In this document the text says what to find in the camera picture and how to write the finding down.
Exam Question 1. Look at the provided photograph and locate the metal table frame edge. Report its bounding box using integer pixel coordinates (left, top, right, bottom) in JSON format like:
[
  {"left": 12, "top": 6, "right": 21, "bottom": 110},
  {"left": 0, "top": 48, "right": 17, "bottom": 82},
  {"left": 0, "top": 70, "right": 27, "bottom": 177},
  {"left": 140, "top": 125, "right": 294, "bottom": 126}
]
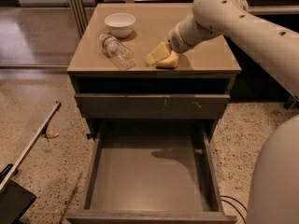
[{"left": 0, "top": 101, "right": 62, "bottom": 193}]

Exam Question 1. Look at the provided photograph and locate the black case on floor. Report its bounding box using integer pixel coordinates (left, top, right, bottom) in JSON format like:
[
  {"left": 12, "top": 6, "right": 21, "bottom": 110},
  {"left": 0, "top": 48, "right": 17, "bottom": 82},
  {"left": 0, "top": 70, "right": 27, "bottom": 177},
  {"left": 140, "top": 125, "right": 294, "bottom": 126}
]
[{"left": 0, "top": 163, "right": 37, "bottom": 224}]

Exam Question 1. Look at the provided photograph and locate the black cable on floor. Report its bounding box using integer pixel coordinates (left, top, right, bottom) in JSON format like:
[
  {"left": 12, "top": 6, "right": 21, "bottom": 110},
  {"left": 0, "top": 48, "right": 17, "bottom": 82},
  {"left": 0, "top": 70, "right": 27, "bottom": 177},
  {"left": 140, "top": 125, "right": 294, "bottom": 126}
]
[{"left": 220, "top": 195, "right": 249, "bottom": 224}]

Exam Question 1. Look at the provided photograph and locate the grey drawer cabinet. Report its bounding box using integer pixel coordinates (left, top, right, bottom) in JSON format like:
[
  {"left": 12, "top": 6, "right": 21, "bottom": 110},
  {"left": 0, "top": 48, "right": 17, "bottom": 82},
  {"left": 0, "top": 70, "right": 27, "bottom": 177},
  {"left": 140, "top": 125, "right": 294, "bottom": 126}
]
[{"left": 66, "top": 2, "right": 242, "bottom": 224}]

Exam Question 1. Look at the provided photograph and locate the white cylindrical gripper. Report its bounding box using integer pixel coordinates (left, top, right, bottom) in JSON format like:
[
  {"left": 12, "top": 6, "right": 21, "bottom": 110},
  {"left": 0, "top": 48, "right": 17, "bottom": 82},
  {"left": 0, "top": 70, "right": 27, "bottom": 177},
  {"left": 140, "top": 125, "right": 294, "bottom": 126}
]
[{"left": 145, "top": 14, "right": 219, "bottom": 66}]

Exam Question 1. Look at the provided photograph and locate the yellow sponge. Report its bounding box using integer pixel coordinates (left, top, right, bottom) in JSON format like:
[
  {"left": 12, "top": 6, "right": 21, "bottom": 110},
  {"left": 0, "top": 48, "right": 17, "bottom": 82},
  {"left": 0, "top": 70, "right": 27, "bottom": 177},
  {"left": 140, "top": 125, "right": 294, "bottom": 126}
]
[{"left": 156, "top": 50, "right": 179, "bottom": 69}]

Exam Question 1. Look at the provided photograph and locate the white ceramic bowl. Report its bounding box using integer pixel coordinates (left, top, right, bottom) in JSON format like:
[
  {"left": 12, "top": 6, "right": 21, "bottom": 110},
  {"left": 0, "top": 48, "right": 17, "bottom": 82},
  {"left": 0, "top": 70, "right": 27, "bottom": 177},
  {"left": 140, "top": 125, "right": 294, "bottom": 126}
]
[{"left": 105, "top": 13, "right": 135, "bottom": 38}]

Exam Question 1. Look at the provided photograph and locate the open grey drawer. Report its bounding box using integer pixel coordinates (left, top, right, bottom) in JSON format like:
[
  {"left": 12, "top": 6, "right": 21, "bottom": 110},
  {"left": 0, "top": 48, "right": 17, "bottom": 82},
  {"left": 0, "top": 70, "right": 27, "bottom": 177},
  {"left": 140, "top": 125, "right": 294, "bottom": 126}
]
[{"left": 66, "top": 130, "right": 237, "bottom": 224}]

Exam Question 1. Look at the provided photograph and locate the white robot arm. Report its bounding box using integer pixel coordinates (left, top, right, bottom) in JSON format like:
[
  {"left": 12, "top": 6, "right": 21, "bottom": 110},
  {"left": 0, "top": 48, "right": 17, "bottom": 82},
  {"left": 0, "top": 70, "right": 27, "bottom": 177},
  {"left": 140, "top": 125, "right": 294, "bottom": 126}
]
[{"left": 167, "top": 0, "right": 299, "bottom": 224}]

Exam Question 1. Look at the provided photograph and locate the closed grey upper drawer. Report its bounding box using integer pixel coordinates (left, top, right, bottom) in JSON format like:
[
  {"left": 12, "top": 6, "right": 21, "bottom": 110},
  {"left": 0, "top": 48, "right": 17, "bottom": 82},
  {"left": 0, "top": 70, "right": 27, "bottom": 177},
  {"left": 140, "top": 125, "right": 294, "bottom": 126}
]
[{"left": 75, "top": 93, "right": 230, "bottom": 119}]

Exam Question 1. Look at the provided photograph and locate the clear plastic water bottle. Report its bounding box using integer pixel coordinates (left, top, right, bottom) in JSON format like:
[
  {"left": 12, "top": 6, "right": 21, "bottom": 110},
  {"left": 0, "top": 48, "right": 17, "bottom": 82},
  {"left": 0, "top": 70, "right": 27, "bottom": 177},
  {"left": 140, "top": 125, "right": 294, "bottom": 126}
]
[{"left": 99, "top": 35, "right": 135, "bottom": 71}]

